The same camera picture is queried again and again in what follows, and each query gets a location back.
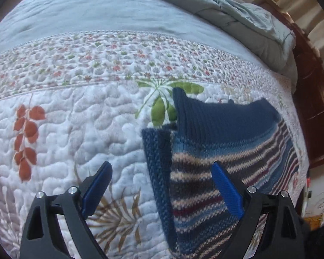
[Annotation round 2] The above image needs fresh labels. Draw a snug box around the blue striped knit sweater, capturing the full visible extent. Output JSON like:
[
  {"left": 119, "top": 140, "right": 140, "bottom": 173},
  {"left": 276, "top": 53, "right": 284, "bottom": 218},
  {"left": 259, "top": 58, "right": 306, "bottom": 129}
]
[{"left": 142, "top": 88, "right": 299, "bottom": 258}]

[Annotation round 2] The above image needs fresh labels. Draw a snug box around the floral quilted bedspread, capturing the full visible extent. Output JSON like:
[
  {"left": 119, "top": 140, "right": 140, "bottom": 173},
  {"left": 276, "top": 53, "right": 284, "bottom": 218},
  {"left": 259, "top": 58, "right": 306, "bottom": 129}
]
[{"left": 0, "top": 31, "right": 309, "bottom": 258}]

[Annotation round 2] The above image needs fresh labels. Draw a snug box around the light blue duvet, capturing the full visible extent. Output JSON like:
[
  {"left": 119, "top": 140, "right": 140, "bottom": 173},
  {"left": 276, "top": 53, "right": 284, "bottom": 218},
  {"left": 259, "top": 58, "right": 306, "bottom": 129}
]
[{"left": 0, "top": 0, "right": 298, "bottom": 87}]

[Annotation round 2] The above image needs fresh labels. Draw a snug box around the wooden bed frame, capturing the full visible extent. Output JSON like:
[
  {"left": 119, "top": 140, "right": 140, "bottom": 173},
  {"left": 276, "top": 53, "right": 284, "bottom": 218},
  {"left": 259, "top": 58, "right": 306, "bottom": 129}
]
[{"left": 253, "top": 0, "right": 324, "bottom": 168}]

